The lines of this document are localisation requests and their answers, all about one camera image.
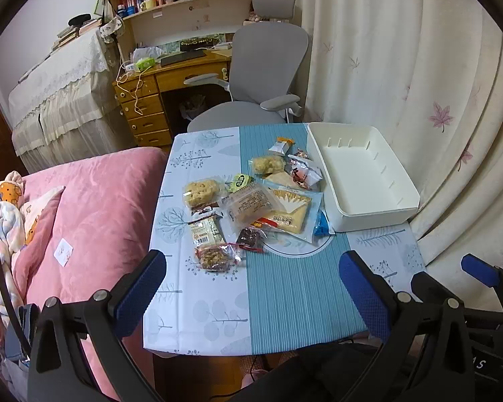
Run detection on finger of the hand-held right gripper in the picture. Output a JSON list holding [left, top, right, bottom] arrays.
[[461, 254, 503, 302], [410, 272, 447, 302]]

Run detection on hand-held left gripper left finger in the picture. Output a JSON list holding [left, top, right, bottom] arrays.
[[27, 250, 168, 402]]

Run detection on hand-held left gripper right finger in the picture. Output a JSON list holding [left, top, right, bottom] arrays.
[[339, 250, 476, 402]]

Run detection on small blue snack packet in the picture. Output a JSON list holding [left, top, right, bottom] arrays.
[[313, 211, 335, 237]]

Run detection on clear nut bar packet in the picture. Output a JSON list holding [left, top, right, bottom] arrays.
[[194, 243, 244, 274]]

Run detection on white label biscuit packet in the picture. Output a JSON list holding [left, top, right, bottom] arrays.
[[188, 214, 227, 247]]

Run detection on brown chocolate packet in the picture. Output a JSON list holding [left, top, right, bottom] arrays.
[[191, 205, 224, 218]]

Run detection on puffed rice cake packet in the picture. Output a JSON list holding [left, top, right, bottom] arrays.
[[250, 156, 286, 176], [182, 177, 223, 209]]

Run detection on white plastic bin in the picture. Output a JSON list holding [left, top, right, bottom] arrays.
[[306, 122, 421, 233]]

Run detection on clear snack packet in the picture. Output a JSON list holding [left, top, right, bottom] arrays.
[[288, 155, 323, 191]]

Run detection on clear bread packet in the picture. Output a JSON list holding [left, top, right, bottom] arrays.
[[222, 182, 286, 235]]

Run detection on small green snack packet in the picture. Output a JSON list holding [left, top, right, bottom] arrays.
[[228, 173, 253, 191]]

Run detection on orange white snack packet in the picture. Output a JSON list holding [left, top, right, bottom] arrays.
[[269, 136, 295, 156]]

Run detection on white paper slip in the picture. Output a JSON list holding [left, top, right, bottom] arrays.
[[54, 238, 75, 266]]

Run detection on pink quilt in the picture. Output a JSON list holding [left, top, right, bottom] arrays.
[[0, 147, 168, 402]]

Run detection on person's dark trousers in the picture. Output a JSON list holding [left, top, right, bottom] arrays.
[[251, 341, 386, 402]]

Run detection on blue grey device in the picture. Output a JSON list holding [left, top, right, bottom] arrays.
[[4, 304, 40, 369]]

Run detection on pink slipper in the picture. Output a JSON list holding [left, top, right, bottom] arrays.
[[240, 368, 265, 389]]

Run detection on printed baby blanket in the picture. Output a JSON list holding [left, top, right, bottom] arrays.
[[0, 171, 65, 315]]

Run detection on wooden desk with drawers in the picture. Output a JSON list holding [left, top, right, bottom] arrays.
[[113, 48, 235, 147]]

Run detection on wastebasket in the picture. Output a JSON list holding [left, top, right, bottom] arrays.
[[179, 92, 206, 122]]

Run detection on covered upright piano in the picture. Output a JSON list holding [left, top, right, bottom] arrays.
[[7, 29, 128, 172]]

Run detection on white floral curtain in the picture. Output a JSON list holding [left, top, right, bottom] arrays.
[[277, 0, 503, 285]]

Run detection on black keyboard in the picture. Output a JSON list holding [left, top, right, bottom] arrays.
[[160, 50, 207, 67]]

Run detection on dark patterned box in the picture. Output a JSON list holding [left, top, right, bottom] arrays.
[[180, 36, 219, 51]]

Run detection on grey office chair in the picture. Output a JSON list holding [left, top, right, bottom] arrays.
[[183, 0, 310, 132]]

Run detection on floral hanging bag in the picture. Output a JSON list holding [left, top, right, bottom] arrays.
[[98, 16, 124, 45]]

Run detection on stack of flat books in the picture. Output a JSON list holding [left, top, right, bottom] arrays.
[[50, 17, 103, 51]]

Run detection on wooden bookshelf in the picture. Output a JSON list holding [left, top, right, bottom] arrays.
[[105, 0, 279, 51]]

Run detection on white charging cable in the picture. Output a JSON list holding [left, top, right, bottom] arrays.
[[116, 62, 145, 116]]

